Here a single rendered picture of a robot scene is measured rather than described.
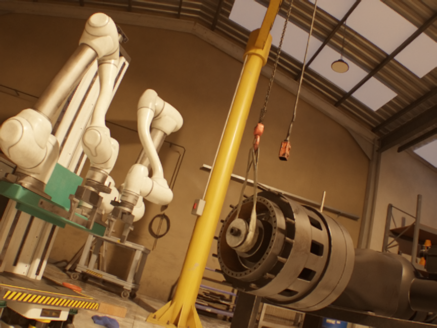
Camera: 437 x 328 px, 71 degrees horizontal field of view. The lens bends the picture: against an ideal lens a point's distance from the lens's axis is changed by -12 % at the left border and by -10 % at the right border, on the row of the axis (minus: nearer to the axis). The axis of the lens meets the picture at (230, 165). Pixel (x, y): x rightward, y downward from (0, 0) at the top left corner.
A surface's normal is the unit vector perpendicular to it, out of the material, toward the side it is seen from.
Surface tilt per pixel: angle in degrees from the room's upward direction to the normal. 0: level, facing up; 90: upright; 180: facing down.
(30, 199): 90
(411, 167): 90
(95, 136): 100
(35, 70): 90
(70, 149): 90
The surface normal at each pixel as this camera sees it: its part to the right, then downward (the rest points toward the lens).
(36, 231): 0.93, 0.14
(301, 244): 0.63, -0.12
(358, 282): 0.35, -0.25
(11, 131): 0.08, -0.22
